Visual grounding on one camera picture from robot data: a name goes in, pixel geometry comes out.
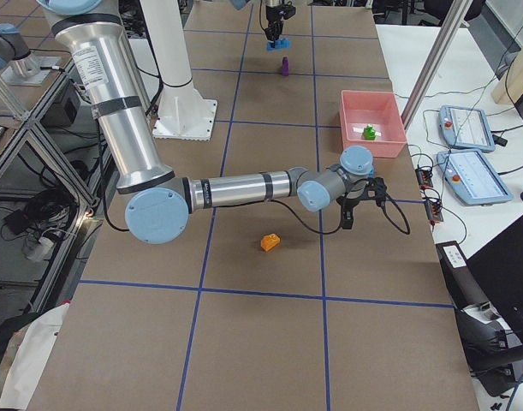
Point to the pink plastic box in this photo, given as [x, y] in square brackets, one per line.
[372, 120]

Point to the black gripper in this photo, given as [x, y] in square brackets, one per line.
[348, 205]
[271, 19]

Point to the teach pendant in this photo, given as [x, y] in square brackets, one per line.
[471, 178]
[465, 128]

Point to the purple toy block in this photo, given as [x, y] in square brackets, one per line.
[285, 67]

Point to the aluminium frame post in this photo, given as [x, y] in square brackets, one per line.
[451, 23]

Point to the upper teach pendant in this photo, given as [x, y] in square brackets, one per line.
[465, 128]

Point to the orange toy block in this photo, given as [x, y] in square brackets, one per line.
[270, 241]

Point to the white camera stand pillar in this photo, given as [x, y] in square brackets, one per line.
[182, 112]

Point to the green toy block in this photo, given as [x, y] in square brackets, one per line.
[369, 132]

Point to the long blue toy block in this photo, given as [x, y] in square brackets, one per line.
[278, 44]

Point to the lower teach pendant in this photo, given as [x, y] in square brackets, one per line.
[471, 178]

